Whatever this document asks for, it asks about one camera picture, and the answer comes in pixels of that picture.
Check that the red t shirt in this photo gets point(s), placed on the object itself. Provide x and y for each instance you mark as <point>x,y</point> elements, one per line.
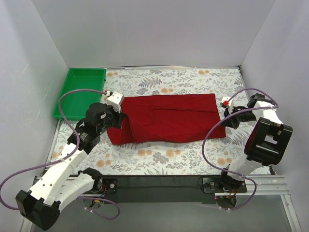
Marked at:
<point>168,118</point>

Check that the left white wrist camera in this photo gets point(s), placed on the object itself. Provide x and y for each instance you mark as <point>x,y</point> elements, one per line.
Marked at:
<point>114,99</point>

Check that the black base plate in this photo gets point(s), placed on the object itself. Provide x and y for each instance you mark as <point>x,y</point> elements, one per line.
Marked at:
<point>168,188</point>

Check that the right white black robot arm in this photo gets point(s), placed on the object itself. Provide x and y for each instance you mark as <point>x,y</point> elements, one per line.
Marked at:
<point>265,145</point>

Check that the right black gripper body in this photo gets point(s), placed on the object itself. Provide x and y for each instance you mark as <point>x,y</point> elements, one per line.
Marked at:
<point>230,120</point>

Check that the floral patterned table mat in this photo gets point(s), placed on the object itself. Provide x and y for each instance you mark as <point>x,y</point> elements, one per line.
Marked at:
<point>169,158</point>

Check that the green plastic tray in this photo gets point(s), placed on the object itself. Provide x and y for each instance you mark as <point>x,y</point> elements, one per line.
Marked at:
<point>74,106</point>

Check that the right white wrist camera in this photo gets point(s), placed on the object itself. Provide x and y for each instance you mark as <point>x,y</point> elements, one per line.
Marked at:
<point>227,103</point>

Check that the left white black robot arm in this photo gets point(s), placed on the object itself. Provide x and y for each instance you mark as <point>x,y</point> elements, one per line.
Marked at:
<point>44,201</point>

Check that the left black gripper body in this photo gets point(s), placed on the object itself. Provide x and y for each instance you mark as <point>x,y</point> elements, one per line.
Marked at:
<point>119,118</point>

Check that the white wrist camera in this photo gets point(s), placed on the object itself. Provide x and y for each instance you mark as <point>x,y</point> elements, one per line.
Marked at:
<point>114,99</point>
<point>227,103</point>

